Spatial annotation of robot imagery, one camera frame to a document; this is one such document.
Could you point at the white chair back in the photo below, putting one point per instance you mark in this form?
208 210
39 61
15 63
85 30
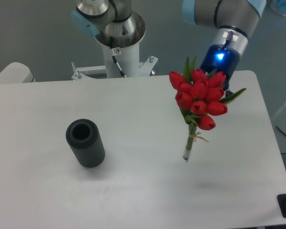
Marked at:
16 72

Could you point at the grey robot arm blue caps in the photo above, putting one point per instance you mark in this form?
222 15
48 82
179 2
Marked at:
91 16

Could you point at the red tulip bouquet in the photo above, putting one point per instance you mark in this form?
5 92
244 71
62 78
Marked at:
200 96

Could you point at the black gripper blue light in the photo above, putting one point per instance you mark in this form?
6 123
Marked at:
224 55

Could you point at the white metal base frame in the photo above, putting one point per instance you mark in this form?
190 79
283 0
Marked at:
115 70

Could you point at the dark grey ribbed vase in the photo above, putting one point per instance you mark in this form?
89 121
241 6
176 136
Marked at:
85 141

